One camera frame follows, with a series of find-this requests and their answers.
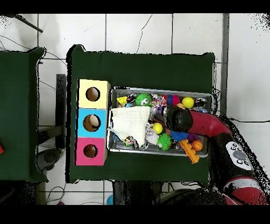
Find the green spiky ball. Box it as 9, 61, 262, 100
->
157, 132, 172, 152

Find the dark thin rod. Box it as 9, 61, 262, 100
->
6, 13, 44, 34

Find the shallow wire mesh bin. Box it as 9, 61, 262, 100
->
106, 86, 213, 158

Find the multicolour rope toy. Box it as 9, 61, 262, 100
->
150, 93, 168, 108

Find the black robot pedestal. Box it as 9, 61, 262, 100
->
112, 180, 163, 205

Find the green spiky toy with eyes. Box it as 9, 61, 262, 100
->
134, 93, 153, 107

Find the yellow ball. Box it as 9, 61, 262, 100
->
181, 96, 195, 109

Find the yellow cheese wedge toy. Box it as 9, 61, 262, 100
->
116, 96, 128, 107

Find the black stand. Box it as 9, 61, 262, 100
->
55, 73, 67, 148

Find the wooden box with three holes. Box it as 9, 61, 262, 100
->
74, 79, 111, 166

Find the orange plastic toy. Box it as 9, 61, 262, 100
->
179, 138, 200, 164

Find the small orange basketball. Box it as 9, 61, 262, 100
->
191, 139, 204, 152

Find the grey plastic base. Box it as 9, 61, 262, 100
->
36, 147, 62, 172

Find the blue spiky ball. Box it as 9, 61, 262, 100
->
170, 130, 189, 142

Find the cream muslin cloth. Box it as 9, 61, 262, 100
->
109, 105, 152, 148

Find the pink blue fuzzy caterpillar toy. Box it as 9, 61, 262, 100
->
166, 94, 181, 107

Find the black floor cable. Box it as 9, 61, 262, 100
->
229, 117, 270, 124

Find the dark green side tablecloth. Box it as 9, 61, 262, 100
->
0, 46, 48, 183

